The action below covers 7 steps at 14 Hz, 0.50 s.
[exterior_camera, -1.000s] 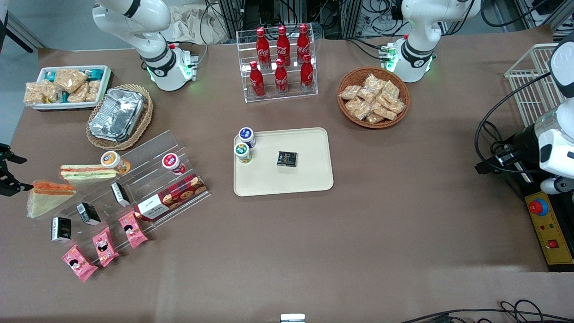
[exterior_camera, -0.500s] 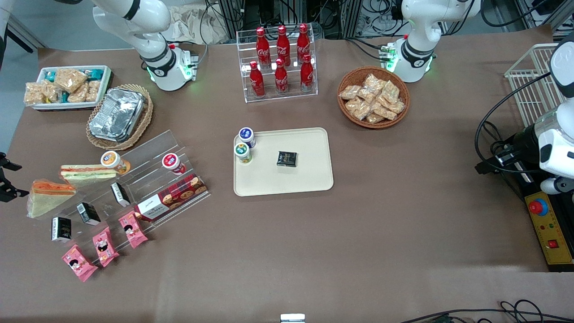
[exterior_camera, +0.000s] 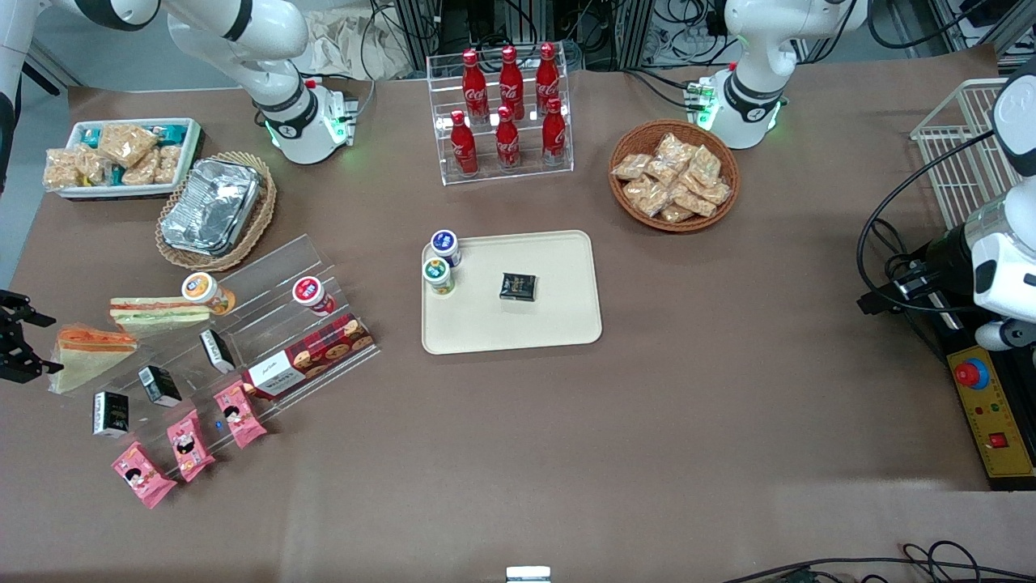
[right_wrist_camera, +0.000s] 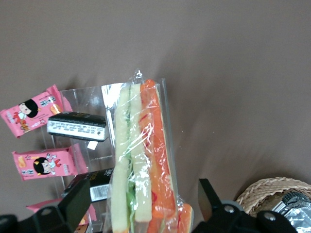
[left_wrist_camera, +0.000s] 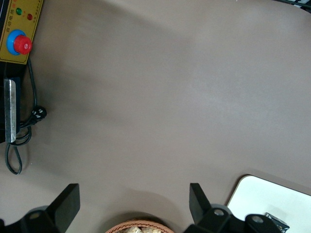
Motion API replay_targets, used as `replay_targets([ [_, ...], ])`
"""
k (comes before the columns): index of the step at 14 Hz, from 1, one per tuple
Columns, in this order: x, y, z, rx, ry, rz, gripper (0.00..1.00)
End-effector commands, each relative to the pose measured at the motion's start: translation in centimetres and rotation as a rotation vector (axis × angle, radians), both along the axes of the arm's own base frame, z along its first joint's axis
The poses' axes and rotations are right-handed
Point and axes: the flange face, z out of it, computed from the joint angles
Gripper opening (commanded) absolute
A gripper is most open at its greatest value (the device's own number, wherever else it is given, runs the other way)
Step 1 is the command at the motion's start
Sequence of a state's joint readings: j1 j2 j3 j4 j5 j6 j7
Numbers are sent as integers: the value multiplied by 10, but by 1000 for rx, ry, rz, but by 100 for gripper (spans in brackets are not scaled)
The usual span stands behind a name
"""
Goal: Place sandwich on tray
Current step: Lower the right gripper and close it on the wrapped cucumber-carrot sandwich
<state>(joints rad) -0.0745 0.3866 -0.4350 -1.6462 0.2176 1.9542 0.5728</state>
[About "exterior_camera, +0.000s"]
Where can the clear acrylic bottle rack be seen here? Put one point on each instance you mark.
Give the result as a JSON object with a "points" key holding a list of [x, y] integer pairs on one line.
{"points": [[530, 174]]}

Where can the orange-filling sandwich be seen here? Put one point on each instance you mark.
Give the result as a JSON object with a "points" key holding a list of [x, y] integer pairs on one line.
{"points": [[89, 356]]}

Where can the red plaid cookie box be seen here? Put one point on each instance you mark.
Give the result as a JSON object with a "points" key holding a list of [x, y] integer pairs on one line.
{"points": [[312, 356]]}

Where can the clear acrylic tiered shelf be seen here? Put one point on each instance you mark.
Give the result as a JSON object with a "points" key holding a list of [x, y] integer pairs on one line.
{"points": [[267, 283]]}

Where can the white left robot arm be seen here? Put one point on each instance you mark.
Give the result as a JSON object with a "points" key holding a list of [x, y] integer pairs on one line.
{"points": [[757, 48]]}

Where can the blue-lid gum bottle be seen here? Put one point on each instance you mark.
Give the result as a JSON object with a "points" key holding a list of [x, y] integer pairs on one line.
{"points": [[445, 243]]}

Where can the teal snack packet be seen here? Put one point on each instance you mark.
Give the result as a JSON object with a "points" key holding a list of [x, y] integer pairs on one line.
{"points": [[91, 136], [117, 176], [171, 131]]}

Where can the clear bag crispy snack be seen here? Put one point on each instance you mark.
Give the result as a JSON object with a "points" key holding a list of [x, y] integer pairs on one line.
{"points": [[125, 144], [662, 172], [61, 168], [704, 164], [717, 193], [91, 166], [647, 197], [144, 170], [674, 149], [694, 201], [169, 162], [631, 167], [677, 214]]}

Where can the black snack packet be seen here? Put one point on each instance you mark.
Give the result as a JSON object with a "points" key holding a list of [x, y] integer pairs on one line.
{"points": [[518, 287], [111, 414], [216, 350], [159, 386]]}

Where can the small white device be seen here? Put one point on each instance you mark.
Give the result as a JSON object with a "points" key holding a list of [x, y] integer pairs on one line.
{"points": [[528, 575]]}

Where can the wrapped lettuce sandwich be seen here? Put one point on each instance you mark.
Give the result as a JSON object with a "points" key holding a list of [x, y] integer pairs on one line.
{"points": [[154, 316]]}

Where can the brown table cover sheet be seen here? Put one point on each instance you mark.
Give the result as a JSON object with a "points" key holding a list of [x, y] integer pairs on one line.
{"points": [[566, 453]]}

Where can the yellow emergency stop control box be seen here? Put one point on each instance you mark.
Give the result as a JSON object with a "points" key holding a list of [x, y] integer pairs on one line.
{"points": [[999, 421]]}

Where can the pink cartoon snack packet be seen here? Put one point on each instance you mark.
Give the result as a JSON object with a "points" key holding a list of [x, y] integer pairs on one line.
{"points": [[190, 445], [143, 475], [239, 414]]}

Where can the oval wicker basket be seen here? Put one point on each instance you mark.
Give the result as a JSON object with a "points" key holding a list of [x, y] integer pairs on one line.
{"points": [[186, 257]]}

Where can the red cola bottle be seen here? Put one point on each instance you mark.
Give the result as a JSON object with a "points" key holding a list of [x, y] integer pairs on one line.
{"points": [[474, 85], [511, 81], [547, 77], [554, 134], [464, 146], [507, 142]]}

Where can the green-lid gum bottle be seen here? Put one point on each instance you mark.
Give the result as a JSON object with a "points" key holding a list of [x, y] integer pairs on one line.
{"points": [[437, 274]]}

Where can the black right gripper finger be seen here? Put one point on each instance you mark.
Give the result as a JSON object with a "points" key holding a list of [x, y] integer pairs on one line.
{"points": [[20, 308]]}

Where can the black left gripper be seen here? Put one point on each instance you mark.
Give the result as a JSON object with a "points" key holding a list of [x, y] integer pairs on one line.
{"points": [[945, 253]]}

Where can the white rectangular snack tray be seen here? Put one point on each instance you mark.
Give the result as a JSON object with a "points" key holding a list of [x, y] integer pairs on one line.
{"points": [[193, 154]]}

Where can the aluminium frame rack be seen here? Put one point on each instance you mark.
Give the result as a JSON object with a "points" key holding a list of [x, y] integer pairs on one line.
{"points": [[599, 28]]}

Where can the orange-lid gum bottle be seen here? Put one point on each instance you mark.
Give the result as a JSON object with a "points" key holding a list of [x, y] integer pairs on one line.
{"points": [[200, 287]]}

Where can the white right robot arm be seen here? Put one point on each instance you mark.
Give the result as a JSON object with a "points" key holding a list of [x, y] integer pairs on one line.
{"points": [[275, 48]]}

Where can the aluminium foil tray stack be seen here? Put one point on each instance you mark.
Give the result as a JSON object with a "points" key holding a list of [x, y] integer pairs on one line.
{"points": [[210, 206]]}

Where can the round brown wicker basket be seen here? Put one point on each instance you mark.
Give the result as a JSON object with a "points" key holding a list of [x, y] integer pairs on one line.
{"points": [[623, 210]]}

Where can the crumpled white plastic sheet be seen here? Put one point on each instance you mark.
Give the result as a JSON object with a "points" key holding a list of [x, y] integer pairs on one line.
{"points": [[340, 44]]}

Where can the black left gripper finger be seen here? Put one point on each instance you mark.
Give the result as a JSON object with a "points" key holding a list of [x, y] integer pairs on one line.
{"points": [[20, 356]]}

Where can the red-lid gum bottle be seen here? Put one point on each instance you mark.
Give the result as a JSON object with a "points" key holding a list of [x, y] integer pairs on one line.
{"points": [[309, 291]]}

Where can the beige plastic tray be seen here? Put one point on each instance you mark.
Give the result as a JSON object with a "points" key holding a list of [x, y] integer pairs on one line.
{"points": [[558, 324]]}

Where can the grey metal bar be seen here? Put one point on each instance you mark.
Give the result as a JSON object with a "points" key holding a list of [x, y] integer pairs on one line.
{"points": [[40, 79]]}

